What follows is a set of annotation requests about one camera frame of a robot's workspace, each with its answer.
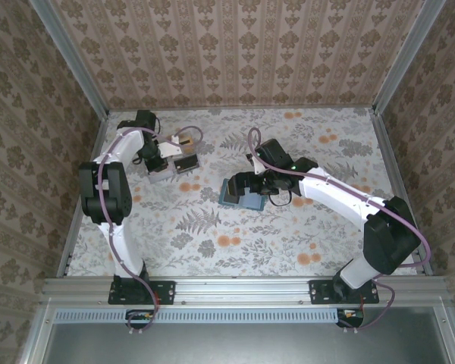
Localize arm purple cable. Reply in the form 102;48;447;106
248;127;432;334
96;124;204;337

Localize clear plastic organizer box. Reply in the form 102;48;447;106
146;130;200;185

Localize aluminium lower frame rail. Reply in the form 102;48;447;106
434;303;455;364
18;303;56;364

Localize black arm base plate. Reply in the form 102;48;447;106
108;279;176;306
309;279;380;306

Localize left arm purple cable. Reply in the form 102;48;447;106
96;124;204;337

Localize grey card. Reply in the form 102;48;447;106
149;170;174;184

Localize grey slotted cable duct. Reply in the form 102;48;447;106
55;306;345;324

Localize blue folding card holder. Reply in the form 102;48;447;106
218;177;267;212

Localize aluminium table side rail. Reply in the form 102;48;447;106
55;111;111;278
371;108;434;278

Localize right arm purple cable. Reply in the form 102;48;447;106
248;127;432;334

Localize grey metal sheet panel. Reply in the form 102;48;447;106
41;322;447;364

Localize aluminium frame rail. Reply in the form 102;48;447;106
40;275;451;305
434;303;455;364
18;303;56;364

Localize aluminium frame post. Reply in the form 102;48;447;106
372;0;448;115
29;0;111;117

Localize aluminium front frame rail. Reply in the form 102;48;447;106
40;275;451;305

